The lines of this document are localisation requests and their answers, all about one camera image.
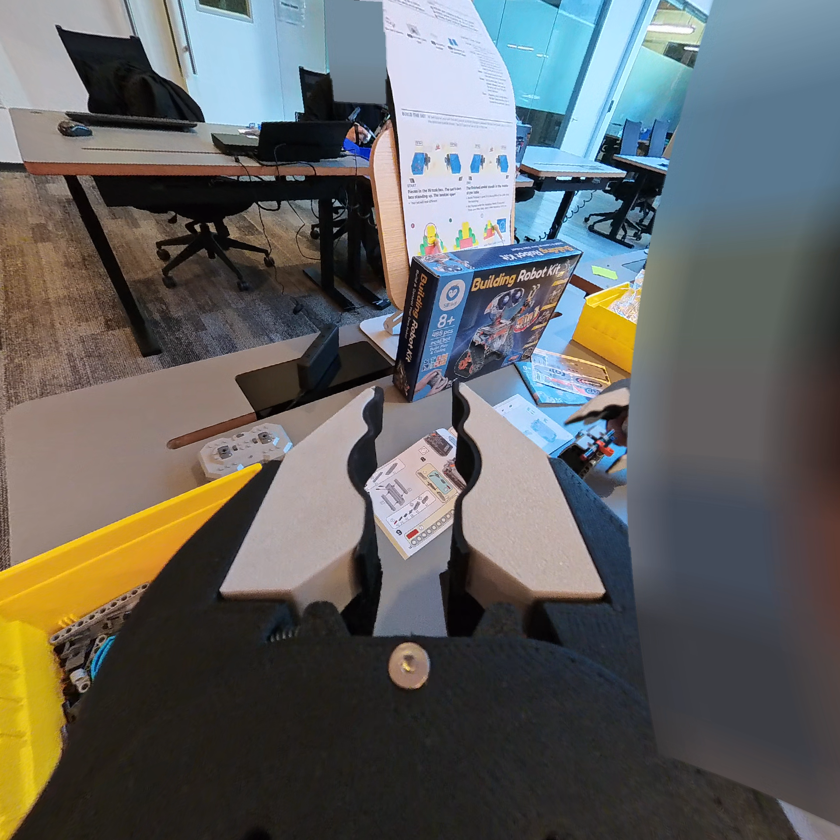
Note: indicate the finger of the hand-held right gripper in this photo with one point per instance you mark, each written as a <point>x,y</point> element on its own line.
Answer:
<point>607,400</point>
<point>613,476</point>

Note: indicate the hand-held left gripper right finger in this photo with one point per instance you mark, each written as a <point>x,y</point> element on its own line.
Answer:
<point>525,525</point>

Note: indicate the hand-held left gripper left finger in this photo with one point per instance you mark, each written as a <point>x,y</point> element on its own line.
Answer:
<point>295,525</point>

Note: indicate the black brick motor assembly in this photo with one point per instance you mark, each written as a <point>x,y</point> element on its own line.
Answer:
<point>584,453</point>

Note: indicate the instruction booklet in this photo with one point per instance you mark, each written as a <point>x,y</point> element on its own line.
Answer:
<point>407,499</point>

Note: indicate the yellow parts bin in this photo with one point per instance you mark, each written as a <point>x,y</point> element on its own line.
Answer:
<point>98,558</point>

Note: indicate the pile of building brick parts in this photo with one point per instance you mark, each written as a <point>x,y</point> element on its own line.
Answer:
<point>85,620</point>

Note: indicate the adjoining wood-edged desk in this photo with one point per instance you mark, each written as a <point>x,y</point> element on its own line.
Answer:
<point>631,262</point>

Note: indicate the grey standing desk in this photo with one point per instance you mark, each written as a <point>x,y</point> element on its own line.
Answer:
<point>643,163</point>
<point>564,161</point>

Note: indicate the colourful sticker sheet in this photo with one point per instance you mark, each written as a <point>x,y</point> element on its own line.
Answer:
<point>571,374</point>

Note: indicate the yellow bin with bags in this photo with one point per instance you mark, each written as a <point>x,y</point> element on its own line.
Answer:
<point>600,334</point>

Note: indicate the blue manual booklet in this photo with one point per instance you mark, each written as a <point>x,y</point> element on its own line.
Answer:
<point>531,388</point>

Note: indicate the grey remote controller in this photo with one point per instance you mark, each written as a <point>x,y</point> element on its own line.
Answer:
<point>243,449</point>

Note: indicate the clear plastic bags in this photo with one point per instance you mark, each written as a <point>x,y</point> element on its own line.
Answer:
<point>627,302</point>

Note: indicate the green sticky note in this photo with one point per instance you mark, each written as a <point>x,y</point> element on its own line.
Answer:
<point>605,270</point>

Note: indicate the blue robot kit box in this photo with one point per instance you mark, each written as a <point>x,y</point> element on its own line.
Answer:
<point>499,308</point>

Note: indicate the black power adapter box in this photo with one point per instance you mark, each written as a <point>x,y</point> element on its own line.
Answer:
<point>321,358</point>

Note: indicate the dark office chair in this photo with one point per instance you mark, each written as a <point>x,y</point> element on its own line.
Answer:
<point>630,197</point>

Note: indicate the large printed instruction sheet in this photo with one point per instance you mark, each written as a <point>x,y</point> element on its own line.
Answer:
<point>446,98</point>

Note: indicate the black laptop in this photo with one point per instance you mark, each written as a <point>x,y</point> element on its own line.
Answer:
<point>302,141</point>

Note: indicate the black high-back chair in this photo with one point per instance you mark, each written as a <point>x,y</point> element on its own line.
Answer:
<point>315,92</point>

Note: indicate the black keyboard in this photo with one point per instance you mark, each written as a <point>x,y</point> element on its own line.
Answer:
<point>131,120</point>

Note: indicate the black jacket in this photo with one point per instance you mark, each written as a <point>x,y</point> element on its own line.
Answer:
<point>151,98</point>

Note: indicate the white door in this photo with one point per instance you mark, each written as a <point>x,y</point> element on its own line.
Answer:
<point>223,52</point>

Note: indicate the black swivel office chair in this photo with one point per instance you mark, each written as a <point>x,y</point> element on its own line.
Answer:
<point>98,59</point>

